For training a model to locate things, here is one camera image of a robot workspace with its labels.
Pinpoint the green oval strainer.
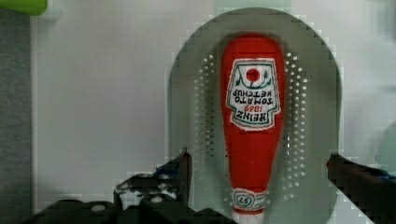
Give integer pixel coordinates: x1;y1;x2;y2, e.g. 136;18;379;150
168;8;340;224

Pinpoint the green lime toy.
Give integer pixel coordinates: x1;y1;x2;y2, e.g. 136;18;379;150
0;0;48;16

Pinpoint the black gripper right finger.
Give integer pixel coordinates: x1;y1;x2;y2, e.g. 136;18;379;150
326;153;396;224

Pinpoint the red plush ketchup bottle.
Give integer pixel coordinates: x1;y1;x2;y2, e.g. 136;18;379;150
220;34;286;224

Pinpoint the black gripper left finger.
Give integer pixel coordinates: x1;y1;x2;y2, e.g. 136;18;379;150
113;147;192;210

